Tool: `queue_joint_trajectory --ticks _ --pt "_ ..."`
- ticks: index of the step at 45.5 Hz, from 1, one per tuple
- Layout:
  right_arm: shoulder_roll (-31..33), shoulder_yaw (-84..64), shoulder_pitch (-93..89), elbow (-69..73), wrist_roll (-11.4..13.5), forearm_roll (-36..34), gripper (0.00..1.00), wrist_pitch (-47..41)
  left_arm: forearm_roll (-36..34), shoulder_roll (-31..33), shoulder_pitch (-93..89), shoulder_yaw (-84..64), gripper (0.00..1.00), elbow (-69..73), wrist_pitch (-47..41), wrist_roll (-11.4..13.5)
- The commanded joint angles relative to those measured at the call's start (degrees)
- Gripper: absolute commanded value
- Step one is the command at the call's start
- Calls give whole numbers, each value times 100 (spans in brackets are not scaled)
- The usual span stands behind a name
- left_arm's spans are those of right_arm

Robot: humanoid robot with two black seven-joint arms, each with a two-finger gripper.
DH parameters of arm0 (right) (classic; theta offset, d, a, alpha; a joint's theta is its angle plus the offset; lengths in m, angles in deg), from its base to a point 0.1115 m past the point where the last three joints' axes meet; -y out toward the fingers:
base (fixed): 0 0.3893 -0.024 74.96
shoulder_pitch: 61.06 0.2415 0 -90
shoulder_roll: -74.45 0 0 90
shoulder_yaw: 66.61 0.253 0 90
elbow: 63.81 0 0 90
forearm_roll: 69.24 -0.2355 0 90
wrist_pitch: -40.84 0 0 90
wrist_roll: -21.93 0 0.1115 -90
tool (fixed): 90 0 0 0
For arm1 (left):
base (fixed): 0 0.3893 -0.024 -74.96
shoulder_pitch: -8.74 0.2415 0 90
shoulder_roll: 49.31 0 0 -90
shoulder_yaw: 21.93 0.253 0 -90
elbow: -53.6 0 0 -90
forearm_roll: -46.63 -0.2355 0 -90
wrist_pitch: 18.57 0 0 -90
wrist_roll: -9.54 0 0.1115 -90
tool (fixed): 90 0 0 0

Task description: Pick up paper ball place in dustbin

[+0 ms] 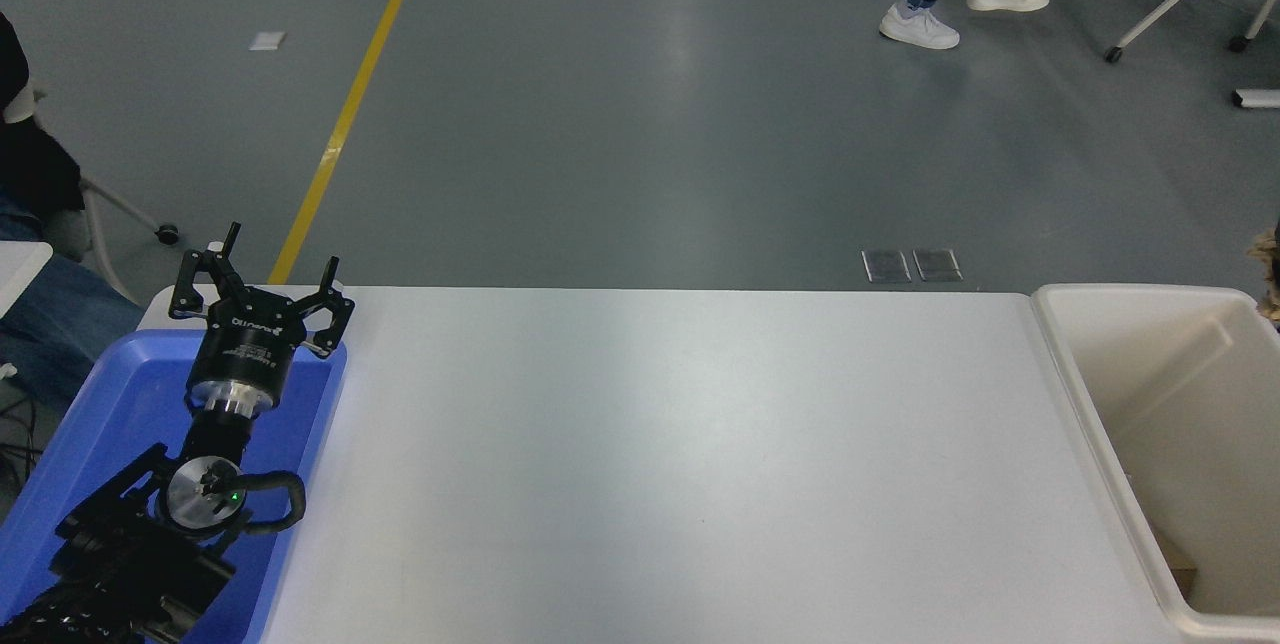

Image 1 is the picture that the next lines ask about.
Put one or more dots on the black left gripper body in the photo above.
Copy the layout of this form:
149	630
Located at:
245	349

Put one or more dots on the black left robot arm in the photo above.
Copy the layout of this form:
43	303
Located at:
120	564

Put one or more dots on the blue plastic tray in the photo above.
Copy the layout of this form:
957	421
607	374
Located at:
110	404

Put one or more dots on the small white side table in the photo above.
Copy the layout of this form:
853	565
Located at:
20	269

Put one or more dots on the small white paper scrap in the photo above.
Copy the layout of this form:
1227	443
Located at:
268	41

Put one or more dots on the metal floor plate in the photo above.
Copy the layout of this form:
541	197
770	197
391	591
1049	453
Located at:
887	265
937	264

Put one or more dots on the large pale plastic bin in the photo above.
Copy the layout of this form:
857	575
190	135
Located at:
1200	394

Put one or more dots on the white chair foot bar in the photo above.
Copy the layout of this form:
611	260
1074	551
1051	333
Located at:
1258	98

